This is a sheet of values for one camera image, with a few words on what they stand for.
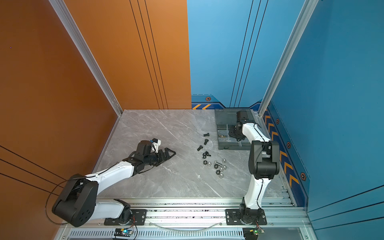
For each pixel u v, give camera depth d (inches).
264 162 20.3
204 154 37.8
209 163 36.0
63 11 27.8
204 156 37.1
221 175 34.2
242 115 30.9
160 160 30.3
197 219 29.8
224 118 48.3
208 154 37.8
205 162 36.1
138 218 29.0
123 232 28.0
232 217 28.6
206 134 41.5
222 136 41.2
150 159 29.1
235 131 33.0
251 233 27.6
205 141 40.2
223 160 36.8
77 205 16.6
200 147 38.9
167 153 30.6
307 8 27.5
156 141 32.6
